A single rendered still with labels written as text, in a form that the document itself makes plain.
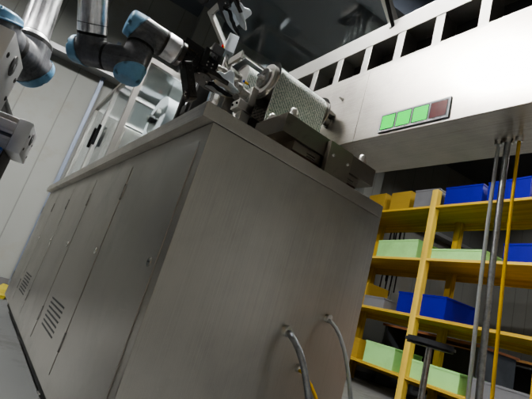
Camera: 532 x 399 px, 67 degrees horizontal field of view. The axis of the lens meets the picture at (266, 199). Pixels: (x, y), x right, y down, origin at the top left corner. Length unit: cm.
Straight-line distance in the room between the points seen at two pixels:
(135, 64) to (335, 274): 78
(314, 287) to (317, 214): 20
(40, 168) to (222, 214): 405
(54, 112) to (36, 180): 78
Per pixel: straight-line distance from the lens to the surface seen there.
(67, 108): 504
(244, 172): 96
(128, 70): 114
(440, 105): 131
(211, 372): 97
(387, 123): 140
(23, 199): 484
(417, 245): 497
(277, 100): 140
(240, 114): 140
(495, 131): 131
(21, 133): 121
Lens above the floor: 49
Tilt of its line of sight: 15 degrees up
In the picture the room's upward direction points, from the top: 17 degrees clockwise
